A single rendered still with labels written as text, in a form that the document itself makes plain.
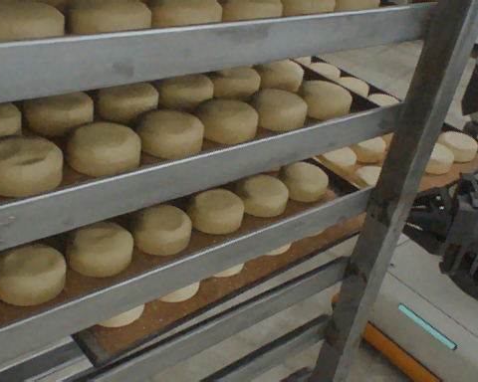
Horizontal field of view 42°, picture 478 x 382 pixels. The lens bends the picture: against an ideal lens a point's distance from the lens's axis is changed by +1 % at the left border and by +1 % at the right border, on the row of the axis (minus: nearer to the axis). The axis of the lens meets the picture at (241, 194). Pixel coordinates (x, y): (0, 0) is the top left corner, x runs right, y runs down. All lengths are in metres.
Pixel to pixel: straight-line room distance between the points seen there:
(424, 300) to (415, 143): 1.28
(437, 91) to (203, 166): 0.23
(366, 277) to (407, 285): 1.21
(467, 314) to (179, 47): 1.56
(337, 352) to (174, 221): 0.30
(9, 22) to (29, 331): 0.19
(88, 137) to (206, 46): 0.11
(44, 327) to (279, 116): 0.24
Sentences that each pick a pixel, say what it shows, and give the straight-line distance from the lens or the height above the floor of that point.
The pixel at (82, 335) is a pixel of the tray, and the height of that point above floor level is 0.99.
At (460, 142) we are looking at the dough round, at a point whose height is 1.04.
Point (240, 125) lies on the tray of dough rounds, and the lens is 0.48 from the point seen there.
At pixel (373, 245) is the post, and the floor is 1.01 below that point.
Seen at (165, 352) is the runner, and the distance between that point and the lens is 0.53.
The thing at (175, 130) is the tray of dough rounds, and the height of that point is 1.15.
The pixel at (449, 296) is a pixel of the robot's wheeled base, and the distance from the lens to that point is 1.88.
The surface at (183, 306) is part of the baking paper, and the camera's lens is 0.55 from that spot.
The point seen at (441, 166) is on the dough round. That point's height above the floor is 1.02.
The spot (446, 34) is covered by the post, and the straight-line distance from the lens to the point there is 0.55.
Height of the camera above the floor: 1.36
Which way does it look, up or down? 32 degrees down
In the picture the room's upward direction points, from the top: 11 degrees clockwise
